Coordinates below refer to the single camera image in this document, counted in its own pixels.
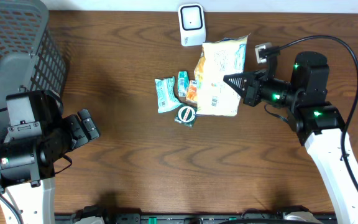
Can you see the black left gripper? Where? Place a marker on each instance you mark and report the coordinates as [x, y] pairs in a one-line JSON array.
[[74, 131]]

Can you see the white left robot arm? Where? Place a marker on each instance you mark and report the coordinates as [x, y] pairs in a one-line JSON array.
[[27, 171]]

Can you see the orange tissue pack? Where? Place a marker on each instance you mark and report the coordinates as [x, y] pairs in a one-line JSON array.
[[191, 95]]

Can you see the small teal tissue pack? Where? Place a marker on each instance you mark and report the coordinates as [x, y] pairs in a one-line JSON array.
[[183, 83]]

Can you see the grey plastic mesh basket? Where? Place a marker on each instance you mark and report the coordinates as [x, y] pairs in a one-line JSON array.
[[29, 58]]

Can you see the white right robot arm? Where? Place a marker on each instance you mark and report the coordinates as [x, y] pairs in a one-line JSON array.
[[317, 123]]

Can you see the white barcode scanner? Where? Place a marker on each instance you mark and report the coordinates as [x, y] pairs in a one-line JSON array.
[[192, 24]]

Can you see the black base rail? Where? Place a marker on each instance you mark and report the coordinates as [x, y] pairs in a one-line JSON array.
[[95, 214]]

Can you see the large white snack bag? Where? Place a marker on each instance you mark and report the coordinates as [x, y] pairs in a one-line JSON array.
[[218, 59]]

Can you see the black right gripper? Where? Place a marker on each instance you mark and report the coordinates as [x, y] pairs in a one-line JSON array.
[[251, 83]]

